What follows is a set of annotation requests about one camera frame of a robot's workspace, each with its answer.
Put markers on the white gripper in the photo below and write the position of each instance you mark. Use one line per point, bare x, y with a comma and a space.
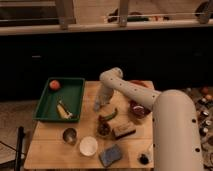
104, 95

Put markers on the light blue towel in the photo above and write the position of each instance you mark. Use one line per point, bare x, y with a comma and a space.
97, 106

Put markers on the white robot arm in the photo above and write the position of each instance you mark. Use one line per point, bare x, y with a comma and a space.
176, 139

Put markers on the small dark cup with fruit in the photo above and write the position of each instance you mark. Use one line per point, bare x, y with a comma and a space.
103, 128

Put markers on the metal cup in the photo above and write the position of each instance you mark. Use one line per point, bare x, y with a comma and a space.
70, 136

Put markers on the green pepper toy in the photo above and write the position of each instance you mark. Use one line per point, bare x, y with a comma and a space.
110, 116

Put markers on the green plastic tray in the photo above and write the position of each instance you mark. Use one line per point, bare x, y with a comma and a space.
70, 93

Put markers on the dark red bowl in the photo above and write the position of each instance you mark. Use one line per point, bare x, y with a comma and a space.
138, 110

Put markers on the brown rectangular sponge block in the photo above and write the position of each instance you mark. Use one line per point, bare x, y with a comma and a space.
124, 130

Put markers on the orange bowl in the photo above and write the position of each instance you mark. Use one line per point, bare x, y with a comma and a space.
138, 82

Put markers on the yellow corn cob toy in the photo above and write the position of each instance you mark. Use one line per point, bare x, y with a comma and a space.
63, 111

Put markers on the orange tomato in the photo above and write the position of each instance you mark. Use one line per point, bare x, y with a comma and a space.
54, 85

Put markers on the white round bowl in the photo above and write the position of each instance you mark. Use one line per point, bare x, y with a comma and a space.
88, 146

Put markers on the blue sponge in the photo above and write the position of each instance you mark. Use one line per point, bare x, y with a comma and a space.
110, 155

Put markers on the black stand left of table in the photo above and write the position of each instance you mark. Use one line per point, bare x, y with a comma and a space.
19, 153

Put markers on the dish brush with white handle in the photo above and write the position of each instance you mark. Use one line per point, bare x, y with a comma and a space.
146, 156

